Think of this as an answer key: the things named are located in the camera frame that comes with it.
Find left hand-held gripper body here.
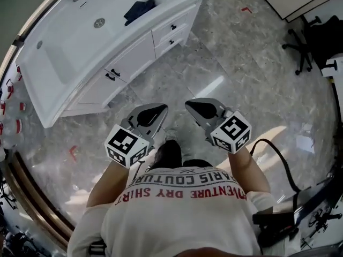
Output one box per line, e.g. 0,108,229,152
104,120,155,169

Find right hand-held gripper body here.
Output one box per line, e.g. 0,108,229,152
204,108,253,155

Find person's right forearm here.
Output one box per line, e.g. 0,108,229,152
227,146,271,195

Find person's left forearm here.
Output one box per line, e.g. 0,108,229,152
86,159,137,208

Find white sneaker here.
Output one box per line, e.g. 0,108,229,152
165,128,180,142

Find black trousers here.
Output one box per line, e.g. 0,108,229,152
152,140,215,171

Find white cabinet door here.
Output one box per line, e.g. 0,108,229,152
103,31,156,84
76,71,129,109

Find white vanity cabinet with sink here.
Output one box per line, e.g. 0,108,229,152
14,0,214,130

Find white printed T-shirt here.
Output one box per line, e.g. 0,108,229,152
66,166,277,257

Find wooden door threshold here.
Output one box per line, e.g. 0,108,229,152
4,150,77,251

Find black waist pack device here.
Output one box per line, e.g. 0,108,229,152
251,210,300,248

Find group of red white items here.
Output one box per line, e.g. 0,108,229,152
0,64,28,144

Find dark folded cloth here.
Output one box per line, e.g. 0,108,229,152
123,0,158,26

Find black tripod rig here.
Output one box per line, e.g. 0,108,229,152
301,206,337,250

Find black office chair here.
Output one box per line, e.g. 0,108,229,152
281,14,343,76

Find thin black cable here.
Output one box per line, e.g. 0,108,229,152
132,159,147,187

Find thick black cable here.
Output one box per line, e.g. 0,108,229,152
250,139,302,195

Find black strap buckle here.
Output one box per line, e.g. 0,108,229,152
88,241,107,257

